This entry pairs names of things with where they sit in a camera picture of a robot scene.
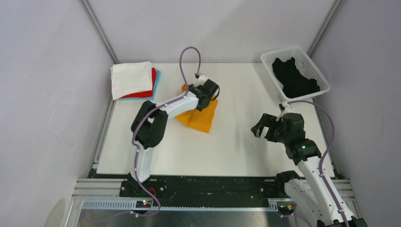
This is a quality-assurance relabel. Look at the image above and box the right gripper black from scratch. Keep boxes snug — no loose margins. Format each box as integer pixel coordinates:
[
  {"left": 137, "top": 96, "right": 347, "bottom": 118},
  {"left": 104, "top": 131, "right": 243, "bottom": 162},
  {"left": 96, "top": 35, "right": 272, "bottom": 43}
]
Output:
[{"left": 251, "top": 113, "right": 290, "bottom": 145}]

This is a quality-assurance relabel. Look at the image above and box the yellow t shirt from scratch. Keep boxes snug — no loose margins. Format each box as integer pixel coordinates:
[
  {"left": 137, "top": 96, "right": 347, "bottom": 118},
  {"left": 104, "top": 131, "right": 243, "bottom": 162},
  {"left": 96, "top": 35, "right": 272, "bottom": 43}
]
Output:
[{"left": 175, "top": 99, "right": 218, "bottom": 133}]

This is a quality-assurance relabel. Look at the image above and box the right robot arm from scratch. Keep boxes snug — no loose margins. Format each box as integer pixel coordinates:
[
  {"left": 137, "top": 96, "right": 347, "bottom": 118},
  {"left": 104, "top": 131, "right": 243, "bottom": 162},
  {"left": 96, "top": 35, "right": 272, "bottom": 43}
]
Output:
[{"left": 251, "top": 112, "right": 367, "bottom": 227}]

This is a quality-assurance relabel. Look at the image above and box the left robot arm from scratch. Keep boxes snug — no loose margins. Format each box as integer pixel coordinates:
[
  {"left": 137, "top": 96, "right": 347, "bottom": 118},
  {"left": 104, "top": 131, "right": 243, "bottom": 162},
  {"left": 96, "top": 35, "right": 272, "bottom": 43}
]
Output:
[{"left": 130, "top": 79, "right": 220, "bottom": 197}]

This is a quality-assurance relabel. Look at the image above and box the black t shirt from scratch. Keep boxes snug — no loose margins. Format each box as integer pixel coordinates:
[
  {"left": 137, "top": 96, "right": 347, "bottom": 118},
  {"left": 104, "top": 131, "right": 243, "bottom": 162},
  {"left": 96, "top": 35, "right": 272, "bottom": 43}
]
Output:
[{"left": 272, "top": 57, "right": 320, "bottom": 98}]

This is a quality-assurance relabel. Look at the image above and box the white plastic basket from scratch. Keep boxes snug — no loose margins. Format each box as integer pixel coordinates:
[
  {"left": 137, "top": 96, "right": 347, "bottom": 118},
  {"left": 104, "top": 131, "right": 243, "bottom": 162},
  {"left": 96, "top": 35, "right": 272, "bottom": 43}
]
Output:
[{"left": 260, "top": 46, "right": 331, "bottom": 102}]

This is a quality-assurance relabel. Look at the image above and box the folded light blue t shirt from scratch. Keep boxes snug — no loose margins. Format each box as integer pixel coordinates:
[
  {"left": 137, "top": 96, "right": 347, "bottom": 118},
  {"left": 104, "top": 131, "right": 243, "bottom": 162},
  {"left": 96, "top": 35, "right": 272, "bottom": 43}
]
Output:
[{"left": 119, "top": 70, "right": 161, "bottom": 101}]

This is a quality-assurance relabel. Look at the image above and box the folded red t shirt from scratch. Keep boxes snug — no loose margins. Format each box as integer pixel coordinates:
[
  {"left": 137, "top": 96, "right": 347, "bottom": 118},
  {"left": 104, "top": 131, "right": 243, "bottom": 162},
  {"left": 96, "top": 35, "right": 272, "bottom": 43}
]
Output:
[{"left": 121, "top": 67, "right": 157, "bottom": 99}]

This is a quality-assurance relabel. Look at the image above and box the folded white t shirt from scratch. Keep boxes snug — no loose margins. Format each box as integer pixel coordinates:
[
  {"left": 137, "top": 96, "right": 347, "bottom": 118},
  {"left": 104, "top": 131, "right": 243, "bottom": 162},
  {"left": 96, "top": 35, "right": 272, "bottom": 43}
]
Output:
[{"left": 111, "top": 61, "right": 153, "bottom": 100}]

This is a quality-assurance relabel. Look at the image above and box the right controller board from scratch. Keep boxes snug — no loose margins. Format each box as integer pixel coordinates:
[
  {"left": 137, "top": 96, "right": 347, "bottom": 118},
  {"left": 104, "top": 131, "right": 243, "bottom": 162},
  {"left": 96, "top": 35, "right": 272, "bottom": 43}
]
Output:
[{"left": 277, "top": 205, "right": 296, "bottom": 217}]

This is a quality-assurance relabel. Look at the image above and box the controller board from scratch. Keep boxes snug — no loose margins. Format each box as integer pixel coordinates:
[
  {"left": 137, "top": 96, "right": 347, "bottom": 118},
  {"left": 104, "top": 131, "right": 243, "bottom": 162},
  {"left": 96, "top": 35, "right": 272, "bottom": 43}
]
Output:
[
  {"left": 277, "top": 205, "right": 296, "bottom": 217},
  {"left": 135, "top": 200, "right": 153, "bottom": 209}
]

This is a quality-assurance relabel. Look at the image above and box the left controller board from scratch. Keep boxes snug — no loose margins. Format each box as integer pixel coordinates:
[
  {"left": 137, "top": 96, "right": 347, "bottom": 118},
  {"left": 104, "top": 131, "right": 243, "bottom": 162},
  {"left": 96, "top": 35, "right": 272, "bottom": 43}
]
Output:
[{"left": 135, "top": 200, "right": 153, "bottom": 209}]

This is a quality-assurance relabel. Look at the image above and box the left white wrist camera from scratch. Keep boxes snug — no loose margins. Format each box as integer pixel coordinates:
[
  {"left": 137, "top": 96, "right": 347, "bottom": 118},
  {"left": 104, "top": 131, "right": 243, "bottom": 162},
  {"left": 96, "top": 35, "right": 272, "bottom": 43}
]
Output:
[{"left": 195, "top": 73, "right": 209, "bottom": 84}]

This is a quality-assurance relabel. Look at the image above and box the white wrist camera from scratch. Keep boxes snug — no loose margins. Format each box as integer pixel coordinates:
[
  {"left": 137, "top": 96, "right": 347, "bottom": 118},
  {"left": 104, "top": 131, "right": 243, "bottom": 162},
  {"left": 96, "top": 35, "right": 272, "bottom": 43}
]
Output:
[
  {"left": 195, "top": 73, "right": 209, "bottom": 84},
  {"left": 276, "top": 101, "right": 293, "bottom": 121}
]

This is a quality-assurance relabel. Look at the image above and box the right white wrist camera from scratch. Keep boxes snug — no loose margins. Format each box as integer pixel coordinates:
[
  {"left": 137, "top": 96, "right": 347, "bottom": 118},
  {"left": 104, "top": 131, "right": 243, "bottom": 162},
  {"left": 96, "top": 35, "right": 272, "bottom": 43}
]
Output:
[{"left": 276, "top": 101, "right": 293, "bottom": 121}]

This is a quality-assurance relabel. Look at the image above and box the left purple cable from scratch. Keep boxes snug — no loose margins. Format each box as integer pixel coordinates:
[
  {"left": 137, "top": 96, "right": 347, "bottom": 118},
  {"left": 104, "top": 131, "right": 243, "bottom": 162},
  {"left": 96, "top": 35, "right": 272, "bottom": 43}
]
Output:
[{"left": 131, "top": 46, "right": 202, "bottom": 218}]

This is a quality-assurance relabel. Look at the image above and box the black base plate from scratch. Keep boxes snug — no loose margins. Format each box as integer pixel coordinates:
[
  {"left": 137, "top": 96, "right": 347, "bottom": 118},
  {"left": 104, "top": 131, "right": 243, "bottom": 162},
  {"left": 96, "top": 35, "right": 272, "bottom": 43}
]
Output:
[{"left": 119, "top": 174, "right": 288, "bottom": 209}]

